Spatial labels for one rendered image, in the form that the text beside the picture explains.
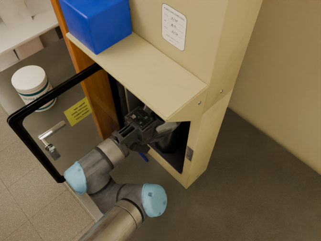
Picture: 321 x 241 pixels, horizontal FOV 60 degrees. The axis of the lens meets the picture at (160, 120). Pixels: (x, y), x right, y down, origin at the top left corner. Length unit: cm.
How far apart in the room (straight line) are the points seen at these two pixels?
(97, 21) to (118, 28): 6
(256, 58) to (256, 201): 50
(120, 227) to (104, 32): 40
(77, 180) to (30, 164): 161
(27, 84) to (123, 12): 70
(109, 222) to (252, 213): 58
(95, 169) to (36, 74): 62
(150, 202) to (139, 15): 40
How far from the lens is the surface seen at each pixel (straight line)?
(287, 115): 113
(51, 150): 85
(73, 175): 72
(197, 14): 48
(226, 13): 44
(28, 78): 123
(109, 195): 74
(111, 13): 58
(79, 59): 81
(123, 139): 73
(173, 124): 81
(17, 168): 235
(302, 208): 113
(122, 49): 61
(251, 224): 105
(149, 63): 57
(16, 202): 224
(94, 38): 58
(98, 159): 73
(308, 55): 95
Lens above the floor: 191
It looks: 56 degrees down
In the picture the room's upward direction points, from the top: straight up
